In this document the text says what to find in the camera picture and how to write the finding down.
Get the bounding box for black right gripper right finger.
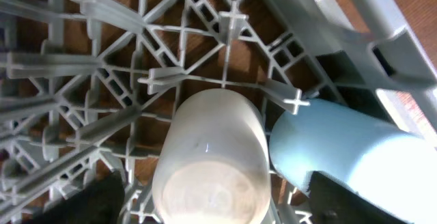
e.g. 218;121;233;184
309;171;406;224

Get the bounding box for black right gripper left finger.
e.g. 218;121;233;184
25;171;125;224

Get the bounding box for light blue cup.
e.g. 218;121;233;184
269;99;436;223

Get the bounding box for grey plastic dishwasher rack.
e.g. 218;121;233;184
1;0;436;223

